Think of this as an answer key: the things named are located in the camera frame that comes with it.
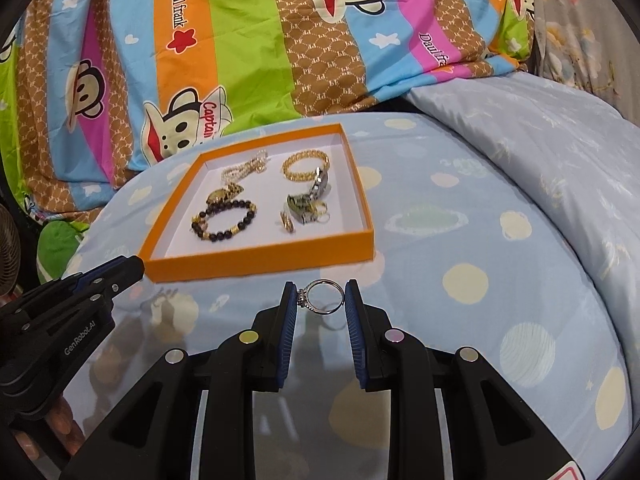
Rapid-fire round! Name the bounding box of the black and gold bead bracelet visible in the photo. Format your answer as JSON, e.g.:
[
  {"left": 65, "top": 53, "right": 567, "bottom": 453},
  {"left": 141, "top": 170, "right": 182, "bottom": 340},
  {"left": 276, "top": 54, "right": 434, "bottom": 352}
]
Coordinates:
[{"left": 190, "top": 198, "right": 260, "bottom": 244}]

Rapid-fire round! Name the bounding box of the gold wristwatch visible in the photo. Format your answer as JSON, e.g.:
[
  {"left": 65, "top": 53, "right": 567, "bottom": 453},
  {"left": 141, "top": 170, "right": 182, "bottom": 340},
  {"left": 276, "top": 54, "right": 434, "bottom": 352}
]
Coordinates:
[{"left": 206, "top": 182, "right": 244, "bottom": 205}]

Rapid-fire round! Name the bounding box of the gold hoop earring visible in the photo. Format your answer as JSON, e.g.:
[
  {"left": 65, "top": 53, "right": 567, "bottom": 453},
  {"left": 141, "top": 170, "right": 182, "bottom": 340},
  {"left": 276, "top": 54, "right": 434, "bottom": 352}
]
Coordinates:
[{"left": 280, "top": 211, "right": 295, "bottom": 234}]

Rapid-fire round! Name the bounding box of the silver gemstone ring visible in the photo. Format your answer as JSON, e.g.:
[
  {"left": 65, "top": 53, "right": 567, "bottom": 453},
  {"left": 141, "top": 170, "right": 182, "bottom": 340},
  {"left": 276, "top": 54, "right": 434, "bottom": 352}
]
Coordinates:
[{"left": 297, "top": 278, "right": 347, "bottom": 317}]

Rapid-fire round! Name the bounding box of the silver blue-dial wristwatch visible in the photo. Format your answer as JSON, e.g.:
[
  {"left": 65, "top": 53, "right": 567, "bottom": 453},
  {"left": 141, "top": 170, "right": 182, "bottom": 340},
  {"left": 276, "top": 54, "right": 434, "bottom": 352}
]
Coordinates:
[{"left": 286, "top": 170, "right": 329, "bottom": 224}]

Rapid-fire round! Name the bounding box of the gold chain bangle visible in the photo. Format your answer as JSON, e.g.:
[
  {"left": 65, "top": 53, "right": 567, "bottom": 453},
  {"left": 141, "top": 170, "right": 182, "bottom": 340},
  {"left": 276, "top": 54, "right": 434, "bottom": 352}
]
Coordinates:
[{"left": 281, "top": 150, "right": 331, "bottom": 182}]

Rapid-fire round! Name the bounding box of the orange jewelry box tray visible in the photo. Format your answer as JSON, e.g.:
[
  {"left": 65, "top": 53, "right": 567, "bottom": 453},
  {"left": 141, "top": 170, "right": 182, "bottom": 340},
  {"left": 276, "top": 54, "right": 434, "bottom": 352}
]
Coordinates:
[{"left": 139, "top": 124, "right": 375, "bottom": 283}]

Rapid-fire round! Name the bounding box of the person's left hand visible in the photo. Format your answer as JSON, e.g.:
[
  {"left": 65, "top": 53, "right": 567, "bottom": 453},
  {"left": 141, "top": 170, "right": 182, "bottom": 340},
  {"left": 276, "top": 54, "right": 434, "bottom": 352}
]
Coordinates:
[{"left": 13, "top": 396, "right": 85, "bottom": 462}]

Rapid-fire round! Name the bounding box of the green plush cushion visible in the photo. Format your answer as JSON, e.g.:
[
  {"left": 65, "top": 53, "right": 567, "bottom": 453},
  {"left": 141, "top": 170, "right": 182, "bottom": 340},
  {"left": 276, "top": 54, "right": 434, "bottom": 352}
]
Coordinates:
[{"left": 36, "top": 220, "right": 89, "bottom": 284}]

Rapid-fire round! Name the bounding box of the small desk fan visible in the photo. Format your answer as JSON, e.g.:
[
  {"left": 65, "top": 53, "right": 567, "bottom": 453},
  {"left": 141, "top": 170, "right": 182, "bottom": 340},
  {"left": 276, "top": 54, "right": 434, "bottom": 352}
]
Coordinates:
[{"left": 0, "top": 205, "right": 21, "bottom": 296}]

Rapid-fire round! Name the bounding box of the light blue planet bedsheet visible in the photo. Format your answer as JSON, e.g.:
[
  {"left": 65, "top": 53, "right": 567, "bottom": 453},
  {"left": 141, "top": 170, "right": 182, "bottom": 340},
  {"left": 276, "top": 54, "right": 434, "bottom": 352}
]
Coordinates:
[{"left": 66, "top": 114, "right": 634, "bottom": 479}]

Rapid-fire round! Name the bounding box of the colourful monkey cartoon quilt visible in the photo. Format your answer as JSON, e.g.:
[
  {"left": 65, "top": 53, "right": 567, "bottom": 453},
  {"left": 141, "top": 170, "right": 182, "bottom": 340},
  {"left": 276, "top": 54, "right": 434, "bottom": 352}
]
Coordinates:
[{"left": 1, "top": 0, "right": 534, "bottom": 222}]

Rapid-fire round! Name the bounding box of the pale blue duvet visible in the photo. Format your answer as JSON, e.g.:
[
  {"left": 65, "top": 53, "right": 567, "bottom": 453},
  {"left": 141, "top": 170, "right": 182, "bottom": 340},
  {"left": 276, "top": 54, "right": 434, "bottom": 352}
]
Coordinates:
[{"left": 404, "top": 70, "right": 640, "bottom": 361}]

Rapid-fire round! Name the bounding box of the grey floral pillow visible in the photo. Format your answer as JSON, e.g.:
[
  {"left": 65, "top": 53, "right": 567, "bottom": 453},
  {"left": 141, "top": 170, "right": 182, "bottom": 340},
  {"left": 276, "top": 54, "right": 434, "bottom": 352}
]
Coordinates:
[{"left": 530, "top": 0, "right": 639, "bottom": 124}]

